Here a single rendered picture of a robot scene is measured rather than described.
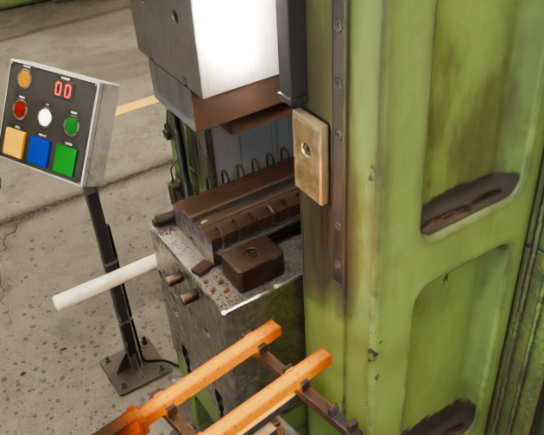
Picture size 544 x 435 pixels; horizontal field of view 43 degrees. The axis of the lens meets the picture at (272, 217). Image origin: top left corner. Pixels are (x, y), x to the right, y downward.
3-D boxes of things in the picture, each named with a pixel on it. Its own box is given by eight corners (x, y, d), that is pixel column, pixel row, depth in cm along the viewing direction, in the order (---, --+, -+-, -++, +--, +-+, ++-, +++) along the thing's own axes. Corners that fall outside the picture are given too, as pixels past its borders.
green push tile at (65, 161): (71, 177, 184) (76, 149, 182) (51, 170, 187) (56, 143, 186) (76, 177, 185) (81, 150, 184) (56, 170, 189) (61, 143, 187)
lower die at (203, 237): (214, 266, 162) (210, 237, 157) (176, 223, 176) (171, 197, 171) (357, 202, 179) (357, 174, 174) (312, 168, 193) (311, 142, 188)
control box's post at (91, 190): (133, 373, 257) (65, 112, 192) (129, 366, 259) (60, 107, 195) (142, 368, 258) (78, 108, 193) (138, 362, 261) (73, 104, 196)
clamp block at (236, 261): (241, 295, 154) (238, 273, 150) (222, 274, 159) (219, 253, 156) (286, 274, 158) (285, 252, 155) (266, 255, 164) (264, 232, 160)
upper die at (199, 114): (196, 133, 141) (190, 91, 135) (154, 97, 154) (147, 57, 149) (360, 75, 158) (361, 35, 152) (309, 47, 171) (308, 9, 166)
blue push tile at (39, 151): (44, 168, 189) (49, 141, 187) (26, 161, 192) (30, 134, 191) (50, 168, 190) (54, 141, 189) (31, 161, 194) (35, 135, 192)
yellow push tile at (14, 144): (19, 159, 193) (24, 132, 192) (2, 152, 196) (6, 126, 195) (24, 159, 195) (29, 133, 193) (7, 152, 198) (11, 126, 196)
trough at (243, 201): (201, 231, 161) (200, 227, 160) (190, 220, 165) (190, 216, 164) (345, 171, 178) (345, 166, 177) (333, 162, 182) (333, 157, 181)
